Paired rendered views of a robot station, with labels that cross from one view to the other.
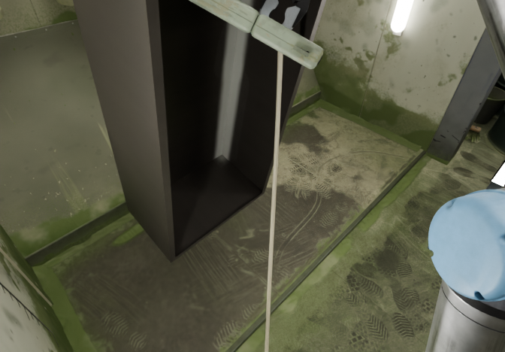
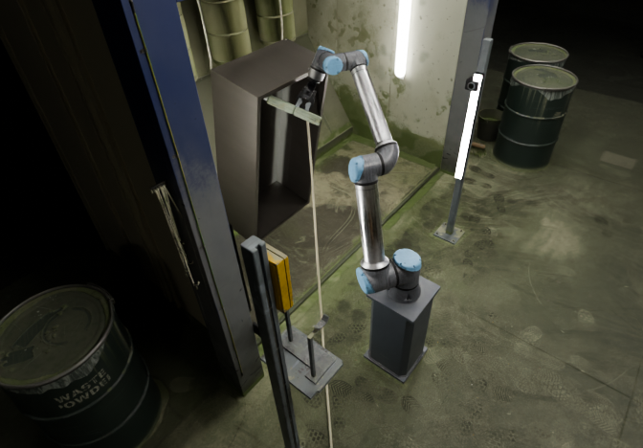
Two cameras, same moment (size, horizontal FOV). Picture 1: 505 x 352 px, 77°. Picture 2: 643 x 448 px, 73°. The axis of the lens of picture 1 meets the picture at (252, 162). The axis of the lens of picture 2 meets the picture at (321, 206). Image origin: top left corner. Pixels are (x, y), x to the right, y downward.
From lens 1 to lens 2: 1.69 m
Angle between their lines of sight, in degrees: 4
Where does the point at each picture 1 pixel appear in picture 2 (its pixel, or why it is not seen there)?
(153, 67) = (256, 130)
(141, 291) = not seen: hidden behind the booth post
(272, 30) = (300, 112)
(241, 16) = (289, 108)
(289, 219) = (331, 226)
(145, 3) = (256, 110)
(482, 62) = (459, 96)
